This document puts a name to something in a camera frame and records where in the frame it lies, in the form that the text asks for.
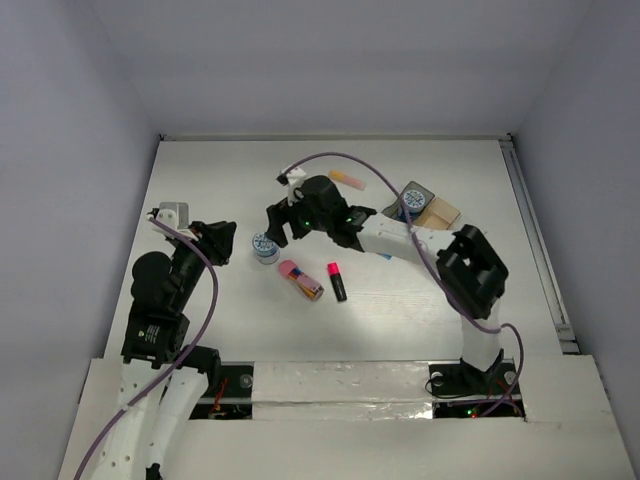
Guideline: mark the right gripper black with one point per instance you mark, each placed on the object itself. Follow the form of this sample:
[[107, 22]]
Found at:
[[281, 213]]

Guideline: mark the grey container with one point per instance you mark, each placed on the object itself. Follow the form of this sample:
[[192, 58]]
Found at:
[[398, 211]]

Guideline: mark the pink capped crayon tube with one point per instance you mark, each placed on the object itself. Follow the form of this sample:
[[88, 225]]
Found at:
[[308, 286]]

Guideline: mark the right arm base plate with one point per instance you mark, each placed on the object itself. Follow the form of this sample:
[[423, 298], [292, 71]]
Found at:
[[459, 396]]

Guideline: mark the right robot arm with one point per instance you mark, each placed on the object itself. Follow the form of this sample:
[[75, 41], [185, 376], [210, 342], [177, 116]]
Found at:
[[462, 263]]

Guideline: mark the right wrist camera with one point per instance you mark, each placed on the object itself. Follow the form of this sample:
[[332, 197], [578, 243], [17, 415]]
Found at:
[[289, 177]]

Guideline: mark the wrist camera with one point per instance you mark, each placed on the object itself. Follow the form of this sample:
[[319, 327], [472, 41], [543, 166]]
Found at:
[[174, 215], [289, 177]]

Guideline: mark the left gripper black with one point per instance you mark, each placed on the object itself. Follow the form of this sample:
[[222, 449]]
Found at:
[[211, 239]]

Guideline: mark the orange container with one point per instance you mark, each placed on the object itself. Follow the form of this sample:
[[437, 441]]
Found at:
[[438, 215]]

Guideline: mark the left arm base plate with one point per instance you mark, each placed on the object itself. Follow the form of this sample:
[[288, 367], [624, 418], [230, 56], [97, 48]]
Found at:
[[231, 399]]

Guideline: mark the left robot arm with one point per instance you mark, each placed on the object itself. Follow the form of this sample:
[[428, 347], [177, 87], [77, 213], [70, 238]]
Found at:
[[162, 376]]

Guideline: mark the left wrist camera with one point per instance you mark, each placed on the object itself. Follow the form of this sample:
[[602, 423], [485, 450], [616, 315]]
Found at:
[[174, 215]]

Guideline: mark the aluminium rail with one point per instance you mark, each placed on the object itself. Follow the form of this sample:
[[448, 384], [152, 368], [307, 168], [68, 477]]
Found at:
[[564, 330]]

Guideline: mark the yellow highlighter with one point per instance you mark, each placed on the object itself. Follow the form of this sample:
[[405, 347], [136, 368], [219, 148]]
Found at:
[[347, 180]]

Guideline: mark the pink black highlighter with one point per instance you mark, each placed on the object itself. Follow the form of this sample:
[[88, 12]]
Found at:
[[337, 283]]

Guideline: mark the blue tape roll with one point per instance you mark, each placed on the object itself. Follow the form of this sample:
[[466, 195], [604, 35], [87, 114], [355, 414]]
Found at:
[[414, 200], [265, 250]]

